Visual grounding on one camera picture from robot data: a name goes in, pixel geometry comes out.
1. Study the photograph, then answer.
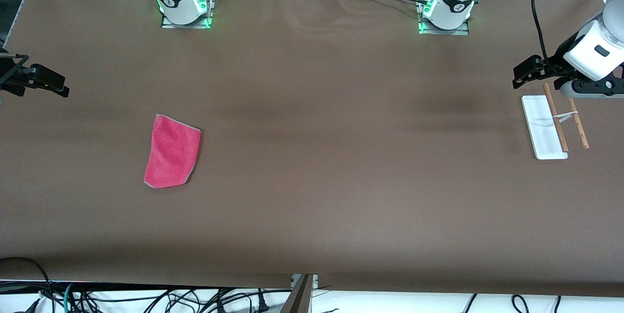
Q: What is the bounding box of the grey table leg beam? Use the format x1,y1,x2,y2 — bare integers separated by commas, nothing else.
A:
280,274,313,313

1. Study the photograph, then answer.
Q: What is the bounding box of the pink microfibre towel grey edge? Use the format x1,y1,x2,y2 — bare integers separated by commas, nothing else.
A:
144,114,201,190

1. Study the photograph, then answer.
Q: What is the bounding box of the white towel rack base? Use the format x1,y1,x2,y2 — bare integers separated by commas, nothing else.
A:
521,95,568,160

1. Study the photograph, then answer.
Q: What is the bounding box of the black looped floor cable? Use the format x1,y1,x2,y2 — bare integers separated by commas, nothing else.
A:
0,257,55,313

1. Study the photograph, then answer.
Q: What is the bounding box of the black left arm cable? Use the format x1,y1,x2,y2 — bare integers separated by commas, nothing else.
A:
531,0,561,69

